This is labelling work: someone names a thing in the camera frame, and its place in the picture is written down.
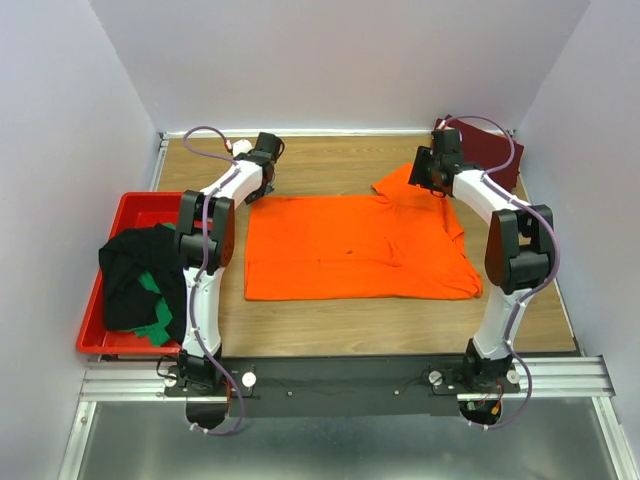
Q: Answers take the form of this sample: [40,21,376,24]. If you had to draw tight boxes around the orange t shirt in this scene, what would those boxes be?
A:
[244,164,483,301]

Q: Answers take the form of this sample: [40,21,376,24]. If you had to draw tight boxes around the aluminium frame rail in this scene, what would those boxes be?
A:
[60,355,622,479]

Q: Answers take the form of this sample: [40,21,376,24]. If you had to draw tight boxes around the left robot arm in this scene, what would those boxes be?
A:
[163,126,285,397]

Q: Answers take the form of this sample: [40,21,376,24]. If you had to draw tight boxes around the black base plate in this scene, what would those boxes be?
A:
[177,354,521,426]

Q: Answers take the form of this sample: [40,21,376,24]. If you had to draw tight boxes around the red plastic bin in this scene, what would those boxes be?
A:
[76,192,182,357]

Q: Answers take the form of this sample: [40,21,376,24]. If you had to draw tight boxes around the black t shirt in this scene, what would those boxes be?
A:
[99,223,186,344]

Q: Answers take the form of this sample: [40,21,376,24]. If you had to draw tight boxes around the folded maroon t shirt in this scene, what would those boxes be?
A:
[433,115,524,192]

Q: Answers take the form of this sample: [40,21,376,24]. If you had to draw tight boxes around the green t shirt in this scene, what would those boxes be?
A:
[131,271,183,347]

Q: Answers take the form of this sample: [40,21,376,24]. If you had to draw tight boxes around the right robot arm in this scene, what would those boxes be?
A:
[409,127,559,391]

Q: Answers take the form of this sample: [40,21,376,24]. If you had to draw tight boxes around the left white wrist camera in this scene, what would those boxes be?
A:
[226,139,253,158]

